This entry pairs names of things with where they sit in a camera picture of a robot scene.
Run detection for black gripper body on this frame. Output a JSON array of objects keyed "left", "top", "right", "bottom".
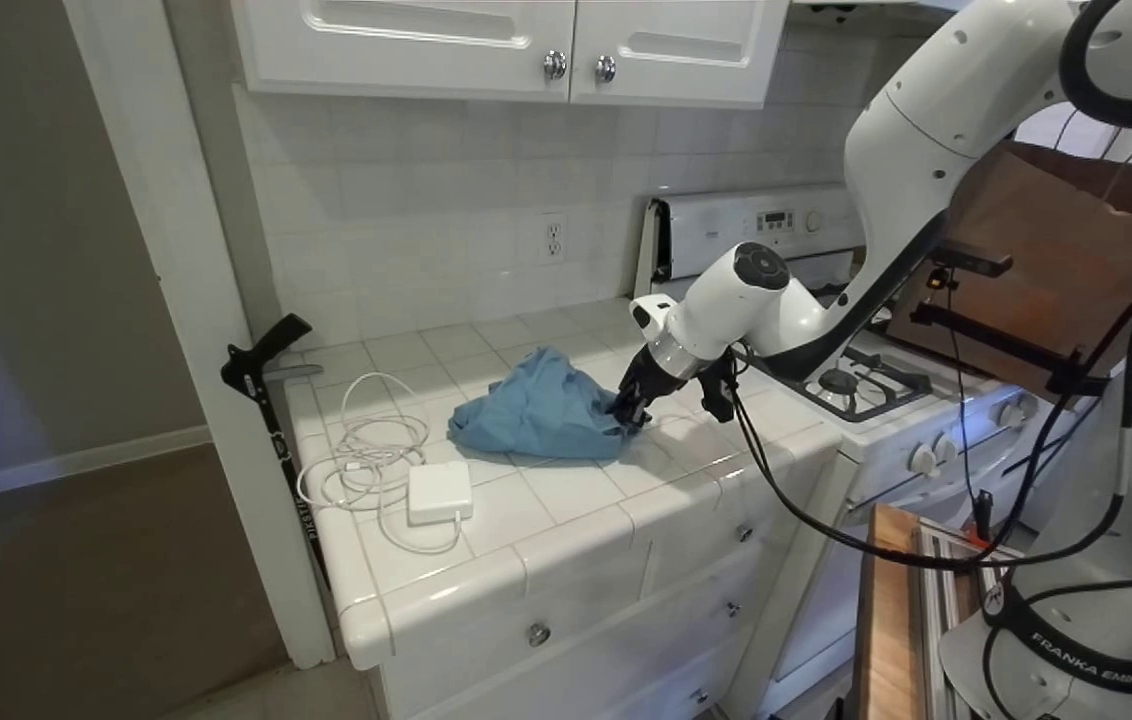
[{"left": 607, "top": 346, "right": 734, "bottom": 434}]

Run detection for blue pillow case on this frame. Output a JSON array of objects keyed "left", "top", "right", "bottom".
[{"left": 448, "top": 346, "right": 630, "bottom": 462}]

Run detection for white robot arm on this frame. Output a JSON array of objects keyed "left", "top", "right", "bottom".
[{"left": 612, "top": 0, "right": 1132, "bottom": 720}]

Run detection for white gas stove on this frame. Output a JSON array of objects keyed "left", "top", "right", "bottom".
[{"left": 628, "top": 180, "right": 1086, "bottom": 695}]

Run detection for white power adapter brick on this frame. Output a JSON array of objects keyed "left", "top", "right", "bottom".
[{"left": 402, "top": 459, "right": 472, "bottom": 529}]

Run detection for white lower cabinet drawers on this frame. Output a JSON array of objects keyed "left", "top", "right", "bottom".
[{"left": 343, "top": 450, "right": 829, "bottom": 720}]

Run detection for white upper cabinet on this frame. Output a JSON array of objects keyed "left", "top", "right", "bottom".
[{"left": 226, "top": 0, "right": 786, "bottom": 107}]

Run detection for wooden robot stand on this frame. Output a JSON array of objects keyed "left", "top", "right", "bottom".
[{"left": 855, "top": 557, "right": 928, "bottom": 720}]

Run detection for white charger cable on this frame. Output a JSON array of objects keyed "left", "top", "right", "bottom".
[{"left": 293, "top": 369, "right": 468, "bottom": 558}]

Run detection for black clamp mount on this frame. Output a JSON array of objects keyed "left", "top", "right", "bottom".
[{"left": 220, "top": 312, "right": 320, "bottom": 549}]

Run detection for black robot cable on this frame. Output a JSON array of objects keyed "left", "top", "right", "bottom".
[{"left": 718, "top": 225, "right": 1132, "bottom": 576}]

